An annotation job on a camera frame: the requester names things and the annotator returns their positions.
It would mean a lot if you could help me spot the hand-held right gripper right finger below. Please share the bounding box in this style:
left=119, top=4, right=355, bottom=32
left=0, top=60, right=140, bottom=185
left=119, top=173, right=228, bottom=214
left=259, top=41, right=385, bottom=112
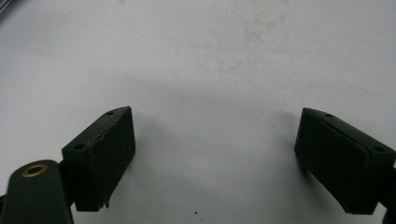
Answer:
left=293, top=107, right=396, bottom=216

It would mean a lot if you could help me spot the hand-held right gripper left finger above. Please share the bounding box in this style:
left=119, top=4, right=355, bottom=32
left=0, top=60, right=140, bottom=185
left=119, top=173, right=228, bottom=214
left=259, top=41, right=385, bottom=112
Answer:
left=61, top=105, right=136, bottom=213

